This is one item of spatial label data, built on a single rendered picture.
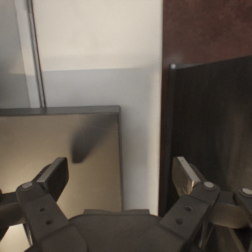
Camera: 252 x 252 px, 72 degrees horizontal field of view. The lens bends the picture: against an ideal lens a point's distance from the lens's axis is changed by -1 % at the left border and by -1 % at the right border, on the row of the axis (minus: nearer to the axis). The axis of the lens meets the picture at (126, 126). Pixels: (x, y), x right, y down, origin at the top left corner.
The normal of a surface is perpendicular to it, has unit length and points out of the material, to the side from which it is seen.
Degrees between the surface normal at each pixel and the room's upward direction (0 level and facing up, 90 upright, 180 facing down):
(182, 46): 0
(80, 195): 0
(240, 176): 90
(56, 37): 0
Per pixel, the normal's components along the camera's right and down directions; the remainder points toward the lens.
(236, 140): -1.00, 0.00
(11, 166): 0.00, 0.25
